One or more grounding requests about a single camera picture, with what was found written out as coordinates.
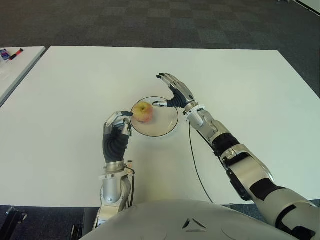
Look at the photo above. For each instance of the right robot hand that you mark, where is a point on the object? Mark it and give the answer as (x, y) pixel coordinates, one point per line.
(180, 93)

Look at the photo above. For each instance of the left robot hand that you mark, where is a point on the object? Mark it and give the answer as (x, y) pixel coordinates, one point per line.
(115, 142)

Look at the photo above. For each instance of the yellow red apple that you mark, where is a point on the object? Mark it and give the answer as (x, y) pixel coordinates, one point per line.
(142, 111)

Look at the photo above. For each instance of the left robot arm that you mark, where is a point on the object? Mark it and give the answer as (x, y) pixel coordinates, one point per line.
(113, 192)

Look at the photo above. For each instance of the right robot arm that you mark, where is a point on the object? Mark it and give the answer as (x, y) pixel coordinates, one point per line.
(250, 167)

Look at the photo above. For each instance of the white plate with dark rim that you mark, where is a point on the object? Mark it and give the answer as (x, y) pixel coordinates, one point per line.
(160, 122)

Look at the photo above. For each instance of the silver robot torso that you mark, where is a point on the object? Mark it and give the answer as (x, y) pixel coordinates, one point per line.
(190, 221)

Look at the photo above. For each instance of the white side table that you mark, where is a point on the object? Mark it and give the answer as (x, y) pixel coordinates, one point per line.
(15, 72)

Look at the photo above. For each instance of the black chair part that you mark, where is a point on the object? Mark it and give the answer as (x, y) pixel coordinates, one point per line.
(12, 215)

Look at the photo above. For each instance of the red black marker pen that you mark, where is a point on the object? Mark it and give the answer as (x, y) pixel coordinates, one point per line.
(16, 54)

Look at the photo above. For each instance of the blue white small packet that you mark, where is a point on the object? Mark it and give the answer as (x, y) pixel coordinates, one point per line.
(4, 53)

